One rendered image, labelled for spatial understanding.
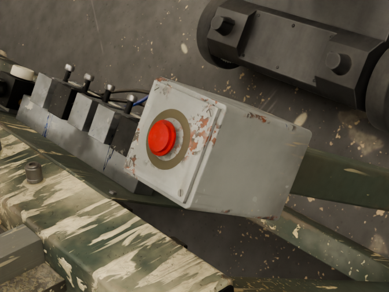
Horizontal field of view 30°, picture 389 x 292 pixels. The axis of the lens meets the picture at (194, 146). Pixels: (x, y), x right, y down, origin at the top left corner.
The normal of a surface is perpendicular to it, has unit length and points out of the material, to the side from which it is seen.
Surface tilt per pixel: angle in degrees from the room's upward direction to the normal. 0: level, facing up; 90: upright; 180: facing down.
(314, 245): 0
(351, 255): 0
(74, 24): 0
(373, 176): 90
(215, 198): 90
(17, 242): 59
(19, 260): 90
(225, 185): 90
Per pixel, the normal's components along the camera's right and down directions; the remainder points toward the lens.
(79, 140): -0.67, -0.15
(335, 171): 0.65, 0.33
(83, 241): -0.04, -0.88
